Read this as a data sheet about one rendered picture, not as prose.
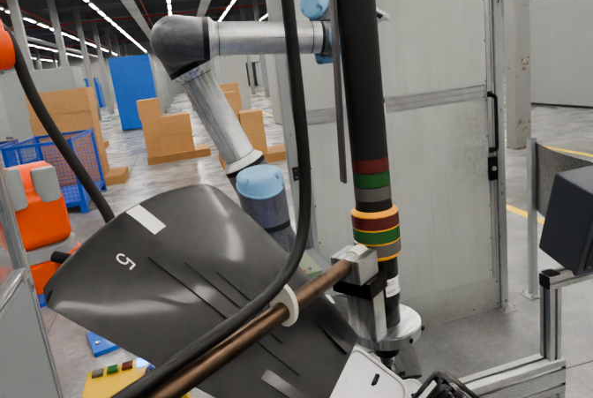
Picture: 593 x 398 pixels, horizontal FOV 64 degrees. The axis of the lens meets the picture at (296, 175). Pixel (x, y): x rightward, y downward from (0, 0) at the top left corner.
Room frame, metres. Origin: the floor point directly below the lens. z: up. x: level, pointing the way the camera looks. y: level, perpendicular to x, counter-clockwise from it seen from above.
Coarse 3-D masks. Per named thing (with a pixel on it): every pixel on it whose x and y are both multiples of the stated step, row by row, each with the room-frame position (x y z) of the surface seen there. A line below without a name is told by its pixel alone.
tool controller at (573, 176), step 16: (560, 176) 0.93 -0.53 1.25; (576, 176) 0.92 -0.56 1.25; (592, 176) 0.91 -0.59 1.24; (560, 192) 0.92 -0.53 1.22; (576, 192) 0.89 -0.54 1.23; (592, 192) 0.86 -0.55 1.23; (560, 208) 0.92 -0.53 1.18; (576, 208) 0.88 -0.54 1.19; (592, 208) 0.85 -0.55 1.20; (544, 224) 0.96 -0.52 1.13; (560, 224) 0.92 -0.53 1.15; (576, 224) 0.88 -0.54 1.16; (592, 224) 0.85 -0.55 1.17; (544, 240) 0.97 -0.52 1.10; (560, 240) 0.92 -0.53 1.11; (576, 240) 0.88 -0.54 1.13; (592, 240) 0.87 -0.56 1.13; (560, 256) 0.92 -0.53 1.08; (576, 256) 0.88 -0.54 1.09; (592, 256) 0.88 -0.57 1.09; (576, 272) 0.88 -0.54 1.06
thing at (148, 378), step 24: (288, 0) 0.35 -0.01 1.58; (288, 24) 0.35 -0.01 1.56; (288, 48) 0.35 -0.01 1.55; (288, 264) 0.33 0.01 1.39; (288, 288) 0.31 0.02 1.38; (240, 312) 0.29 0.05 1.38; (216, 336) 0.27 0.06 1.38; (168, 360) 0.24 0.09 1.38; (192, 360) 0.25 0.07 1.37; (144, 384) 0.23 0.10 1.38
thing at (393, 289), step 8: (384, 264) 0.40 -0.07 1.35; (392, 264) 0.41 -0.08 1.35; (392, 272) 0.41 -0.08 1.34; (392, 280) 0.41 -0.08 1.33; (392, 288) 0.40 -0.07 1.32; (384, 296) 0.40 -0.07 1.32; (392, 296) 0.40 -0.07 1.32; (400, 296) 0.41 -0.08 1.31; (392, 304) 0.41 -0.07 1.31; (392, 312) 0.41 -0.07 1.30; (392, 320) 0.41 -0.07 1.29; (400, 320) 0.41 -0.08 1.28; (376, 352) 0.42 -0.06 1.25; (384, 352) 0.41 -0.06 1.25; (392, 352) 0.41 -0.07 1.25
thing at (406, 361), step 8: (336, 304) 0.64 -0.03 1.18; (344, 304) 0.64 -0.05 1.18; (344, 312) 0.61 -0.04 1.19; (368, 352) 0.51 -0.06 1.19; (400, 352) 0.51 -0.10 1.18; (408, 352) 0.51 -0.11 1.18; (400, 360) 0.49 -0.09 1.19; (408, 360) 0.49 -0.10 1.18; (416, 360) 0.49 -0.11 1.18; (392, 368) 0.48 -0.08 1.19; (400, 368) 0.47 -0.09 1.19; (408, 368) 0.47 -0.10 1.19; (416, 368) 0.47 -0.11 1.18; (400, 376) 0.46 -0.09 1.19; (408, 376) 0.46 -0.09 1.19; (416, 376) 0.46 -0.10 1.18
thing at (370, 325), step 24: (360, 264) 0.37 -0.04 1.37; (336, 288) 0.39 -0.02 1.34; (360, 288) 0.38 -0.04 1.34; (384, 288) 0.39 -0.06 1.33; (360, 312) 0.39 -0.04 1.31; (384, 312) 0.39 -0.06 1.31; (408, 312) 0.43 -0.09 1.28; (360, 336) 0.39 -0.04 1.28; (384, 336) 0.39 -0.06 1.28; (408, 336) 0.39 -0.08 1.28
